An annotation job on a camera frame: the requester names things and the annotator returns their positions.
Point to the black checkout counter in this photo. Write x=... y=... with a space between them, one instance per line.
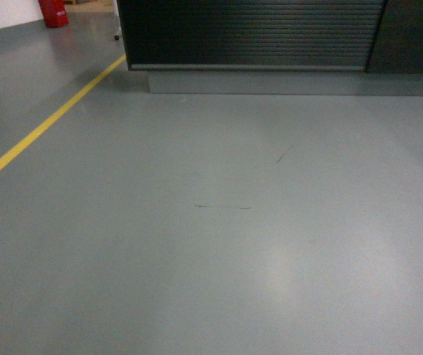
x=369 y=48

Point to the white rolling stand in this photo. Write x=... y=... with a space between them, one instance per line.
x=118 y=34

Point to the red fire extinguisher box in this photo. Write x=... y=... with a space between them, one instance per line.
x=54 y=13

